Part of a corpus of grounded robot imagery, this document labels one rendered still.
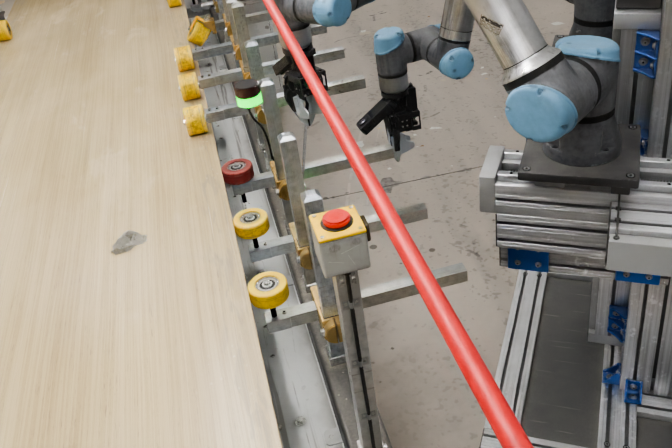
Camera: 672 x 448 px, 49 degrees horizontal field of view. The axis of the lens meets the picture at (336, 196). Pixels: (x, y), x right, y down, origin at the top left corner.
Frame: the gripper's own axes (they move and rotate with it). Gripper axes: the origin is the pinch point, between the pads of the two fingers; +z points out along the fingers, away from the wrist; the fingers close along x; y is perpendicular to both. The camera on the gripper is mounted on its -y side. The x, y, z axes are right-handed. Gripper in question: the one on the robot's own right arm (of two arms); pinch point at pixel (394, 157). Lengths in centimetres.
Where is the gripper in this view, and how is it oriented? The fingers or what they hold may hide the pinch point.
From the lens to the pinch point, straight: 198.4
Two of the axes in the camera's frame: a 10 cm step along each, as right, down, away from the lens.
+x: -2.3, -5.0, 8.3
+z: 1.5, 8.3, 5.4
